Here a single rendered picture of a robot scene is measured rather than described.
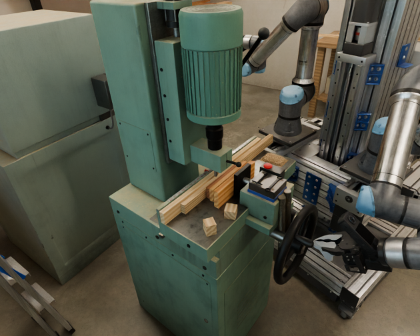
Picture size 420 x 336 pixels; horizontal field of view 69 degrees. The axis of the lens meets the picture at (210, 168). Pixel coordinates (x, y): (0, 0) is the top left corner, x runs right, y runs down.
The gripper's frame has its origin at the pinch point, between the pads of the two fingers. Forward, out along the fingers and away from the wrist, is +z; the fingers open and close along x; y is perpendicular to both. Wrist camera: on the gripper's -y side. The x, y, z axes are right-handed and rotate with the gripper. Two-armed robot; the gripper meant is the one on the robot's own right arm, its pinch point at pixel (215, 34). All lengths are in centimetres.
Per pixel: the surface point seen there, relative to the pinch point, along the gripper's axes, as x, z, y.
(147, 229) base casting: -111, -40, 34
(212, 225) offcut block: -108, -72, 15
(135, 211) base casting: -110, -34, 29
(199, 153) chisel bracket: -90, -54, 7
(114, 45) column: -91, -27, -29
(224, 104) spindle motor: -88, -66, -15
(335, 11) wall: 238, 3, 51
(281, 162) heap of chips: -62, -72, 24
